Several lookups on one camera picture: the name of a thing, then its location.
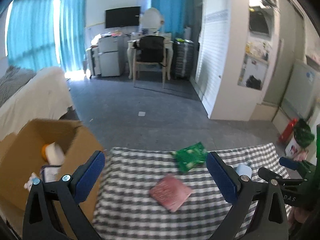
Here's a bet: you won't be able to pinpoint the black drawer tower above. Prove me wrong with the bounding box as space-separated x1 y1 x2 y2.
171 38 194 79

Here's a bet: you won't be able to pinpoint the white bin with black bag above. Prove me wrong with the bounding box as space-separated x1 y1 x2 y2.
285 119 315 159

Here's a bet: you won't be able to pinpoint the brown cardboard box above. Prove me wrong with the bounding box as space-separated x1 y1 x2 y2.
1 119 104 239

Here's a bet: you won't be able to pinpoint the pink embossed notebook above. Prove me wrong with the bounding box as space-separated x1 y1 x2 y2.
149 174 193 213

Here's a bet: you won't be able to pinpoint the teal window curtains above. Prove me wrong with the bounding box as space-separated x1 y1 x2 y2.
7 0 86 72

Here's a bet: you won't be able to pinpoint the wooden chair with black jacket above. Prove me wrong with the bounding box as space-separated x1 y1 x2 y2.
132 35 167 88

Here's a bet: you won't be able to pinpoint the green snack bag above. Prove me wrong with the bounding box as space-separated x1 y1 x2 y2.
171 142 208 173

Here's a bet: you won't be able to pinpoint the white side cart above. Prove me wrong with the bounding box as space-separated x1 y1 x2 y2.
86 46 101 78

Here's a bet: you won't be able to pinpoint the red thermos bottle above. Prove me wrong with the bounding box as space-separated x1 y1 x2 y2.
278 118 298 143

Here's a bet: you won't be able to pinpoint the white dressing desk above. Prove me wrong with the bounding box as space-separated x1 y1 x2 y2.
126 33 174 80

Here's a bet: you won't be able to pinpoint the silver mini fridge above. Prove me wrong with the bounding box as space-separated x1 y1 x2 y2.
98 36 123 77

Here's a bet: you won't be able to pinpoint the orange fruit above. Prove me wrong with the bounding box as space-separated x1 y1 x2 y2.
41 144 54 163

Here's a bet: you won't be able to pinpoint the white sliding wardrobe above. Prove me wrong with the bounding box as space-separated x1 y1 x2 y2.
191 0 254 121

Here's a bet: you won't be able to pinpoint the navy white tissue paper pack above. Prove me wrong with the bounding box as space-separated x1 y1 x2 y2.
40 165 61 183

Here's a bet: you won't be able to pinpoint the white tape roll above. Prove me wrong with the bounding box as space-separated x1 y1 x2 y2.
49 142 65 166

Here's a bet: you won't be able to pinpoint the white washing machine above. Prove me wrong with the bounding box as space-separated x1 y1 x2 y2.
280 60 319 120

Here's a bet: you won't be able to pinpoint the grey checkered tablecloth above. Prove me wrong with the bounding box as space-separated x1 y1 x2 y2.
91 142 293 240

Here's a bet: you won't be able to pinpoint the beige sofa with grey blanket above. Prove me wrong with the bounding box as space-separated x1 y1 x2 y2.
1 67 73 139

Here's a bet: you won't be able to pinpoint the round white mirror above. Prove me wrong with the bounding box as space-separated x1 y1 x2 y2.
139 8 164 33

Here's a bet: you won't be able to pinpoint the pink plastic bag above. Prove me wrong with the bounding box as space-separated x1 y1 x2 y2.
293 150 309 161

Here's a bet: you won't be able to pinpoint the black wall television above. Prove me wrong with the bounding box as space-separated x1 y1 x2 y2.
105 7 140 29

